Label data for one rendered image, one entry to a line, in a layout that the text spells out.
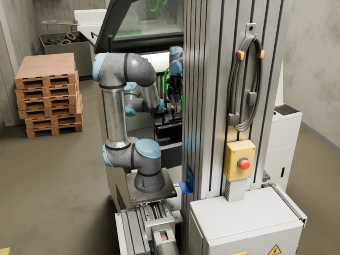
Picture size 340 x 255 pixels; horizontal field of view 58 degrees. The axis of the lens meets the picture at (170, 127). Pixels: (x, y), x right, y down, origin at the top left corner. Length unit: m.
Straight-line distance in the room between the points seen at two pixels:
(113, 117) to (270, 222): 0.74
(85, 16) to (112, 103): 6.37
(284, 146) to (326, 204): 0.91
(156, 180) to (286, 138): 1.37
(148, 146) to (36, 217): 1.88
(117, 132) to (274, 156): 1.53
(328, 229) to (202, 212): 2.03
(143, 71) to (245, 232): 0.70
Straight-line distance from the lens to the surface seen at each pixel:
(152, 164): 1.41
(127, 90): 1.63
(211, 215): 1.11
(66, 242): 2.80
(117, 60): 1.24
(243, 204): 1.18
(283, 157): 2.65
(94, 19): 7.64
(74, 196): 3.20
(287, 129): 2.52
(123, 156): 1.41
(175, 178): 2.14
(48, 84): 4.07
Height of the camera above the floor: 2.01
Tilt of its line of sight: 28 degrees down
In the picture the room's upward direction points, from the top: straight up
